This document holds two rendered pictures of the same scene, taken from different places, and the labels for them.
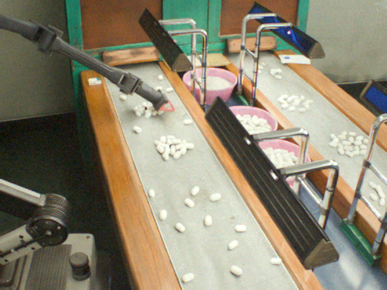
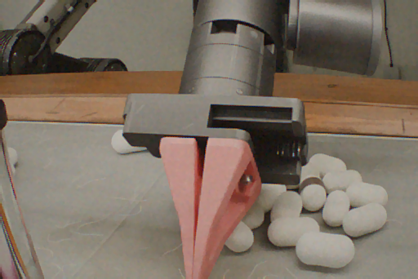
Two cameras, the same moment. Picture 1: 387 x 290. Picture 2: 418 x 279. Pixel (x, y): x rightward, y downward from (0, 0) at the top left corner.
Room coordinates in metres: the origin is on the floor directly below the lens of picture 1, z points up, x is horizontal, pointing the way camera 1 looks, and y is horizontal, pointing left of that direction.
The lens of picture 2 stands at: (1.90, -0.08, 0.94)
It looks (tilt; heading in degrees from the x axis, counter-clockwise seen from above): 24 degrees down; 125
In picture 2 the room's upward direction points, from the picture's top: 4 degrees counter-clockwise
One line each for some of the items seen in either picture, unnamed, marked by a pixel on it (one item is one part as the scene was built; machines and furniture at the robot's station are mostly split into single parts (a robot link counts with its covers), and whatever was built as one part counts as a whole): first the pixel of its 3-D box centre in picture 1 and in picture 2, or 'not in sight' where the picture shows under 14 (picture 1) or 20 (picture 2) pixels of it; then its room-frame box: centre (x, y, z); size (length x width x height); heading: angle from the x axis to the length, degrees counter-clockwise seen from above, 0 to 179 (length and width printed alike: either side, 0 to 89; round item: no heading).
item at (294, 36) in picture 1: (282, 26); not in sight; (1.99, -0.39, 1.08); 0.62 x 0.08 x 0.07; 18
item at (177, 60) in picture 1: (162, 35); not in sight; (1.82, 0.14, 1.08); 0.62 x 0.08 x 0.07; 18
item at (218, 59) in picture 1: (196, 61); not in sight; (2.28, 0.00, 0.77); 0.33 x 0.15 x 0.01; 108
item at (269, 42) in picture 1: (251, 43); not in sight; (2.43, -0.31, 0.83); 0.30 x 0.06 x 0.07; 108
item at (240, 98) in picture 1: (264, 63); not in sight; (1.96, -0.32, 0.90); 0.20 x 0.19 x 0.45; 18
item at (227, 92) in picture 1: (209, 86); not in sight; (2.07, -0.07, 0.72); 0.27 x 0.27 x 0.10
